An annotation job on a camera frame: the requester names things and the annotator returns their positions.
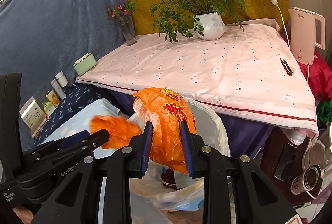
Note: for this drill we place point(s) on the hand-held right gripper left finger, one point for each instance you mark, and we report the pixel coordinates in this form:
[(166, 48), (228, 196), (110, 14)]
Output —
[(145, 151)]

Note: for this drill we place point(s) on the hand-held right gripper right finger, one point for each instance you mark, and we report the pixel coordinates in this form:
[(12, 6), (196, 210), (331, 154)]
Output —
[(185, 146)]

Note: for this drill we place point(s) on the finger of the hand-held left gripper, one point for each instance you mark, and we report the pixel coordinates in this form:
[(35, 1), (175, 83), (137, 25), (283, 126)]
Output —
[(98, 136), (75, 139)]

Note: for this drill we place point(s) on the small orange plastic bag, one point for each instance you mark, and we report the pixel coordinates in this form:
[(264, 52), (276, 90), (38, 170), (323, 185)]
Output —
[(116, 130)]

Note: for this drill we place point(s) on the orange printed plastic bag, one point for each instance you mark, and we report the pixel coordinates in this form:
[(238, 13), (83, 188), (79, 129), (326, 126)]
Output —
[(168, 122)]

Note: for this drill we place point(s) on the white bin with liner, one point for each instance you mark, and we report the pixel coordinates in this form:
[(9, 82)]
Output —
[(220, 135)]

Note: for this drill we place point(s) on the white card box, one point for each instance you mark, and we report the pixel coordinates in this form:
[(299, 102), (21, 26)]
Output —
[(32, 115)]

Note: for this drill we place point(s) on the small green pack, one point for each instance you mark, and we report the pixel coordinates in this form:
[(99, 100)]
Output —
[(48, 107)]

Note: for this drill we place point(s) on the dark blue patterned cloth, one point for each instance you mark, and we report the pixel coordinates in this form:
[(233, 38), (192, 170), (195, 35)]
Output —
[(75, 99)]

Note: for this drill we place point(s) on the tall white bottle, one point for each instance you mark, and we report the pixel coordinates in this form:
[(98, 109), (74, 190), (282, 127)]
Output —
[(57, 89)]

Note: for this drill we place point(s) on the light blue plastic bag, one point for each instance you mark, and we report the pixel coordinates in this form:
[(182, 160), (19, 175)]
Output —
[(186, 204)]

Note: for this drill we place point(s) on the white jar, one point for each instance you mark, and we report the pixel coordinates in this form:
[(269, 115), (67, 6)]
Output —
[(61, 80)]

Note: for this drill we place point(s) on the green lidded box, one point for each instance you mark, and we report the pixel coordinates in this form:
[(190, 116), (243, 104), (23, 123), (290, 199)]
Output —
[(84, 64)]

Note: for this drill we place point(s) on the pink table cloth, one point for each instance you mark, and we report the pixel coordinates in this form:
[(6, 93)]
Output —
[(207, 71)]

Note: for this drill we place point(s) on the dark brown wooden stool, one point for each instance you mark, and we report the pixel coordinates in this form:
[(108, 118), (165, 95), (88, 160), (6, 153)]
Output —
[(282, 156)]

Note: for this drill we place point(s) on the glass vase with pink flowers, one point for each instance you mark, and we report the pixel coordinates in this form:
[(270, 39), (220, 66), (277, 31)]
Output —
[(129, 33)]

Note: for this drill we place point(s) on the blue towel backdrop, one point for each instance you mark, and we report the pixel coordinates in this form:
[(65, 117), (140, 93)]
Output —
[(51, 19)]

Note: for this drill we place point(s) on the black clip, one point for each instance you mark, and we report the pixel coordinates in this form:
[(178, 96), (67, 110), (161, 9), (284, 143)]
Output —
[(285, 67)]

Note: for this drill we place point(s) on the metal can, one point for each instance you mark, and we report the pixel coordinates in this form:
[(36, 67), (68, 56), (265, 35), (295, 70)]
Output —
[(312, 177)]

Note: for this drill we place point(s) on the clear plastic container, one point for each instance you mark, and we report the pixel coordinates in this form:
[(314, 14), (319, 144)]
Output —
[(317, 151)]

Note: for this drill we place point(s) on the green cloth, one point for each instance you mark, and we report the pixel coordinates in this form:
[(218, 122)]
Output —
[(325, 112)]

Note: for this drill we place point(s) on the red cloth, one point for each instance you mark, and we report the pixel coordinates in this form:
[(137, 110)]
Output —
[(319, 78)]

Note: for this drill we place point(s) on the pink electric kettle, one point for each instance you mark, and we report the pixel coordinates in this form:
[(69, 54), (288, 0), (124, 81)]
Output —
[(303, 34)]

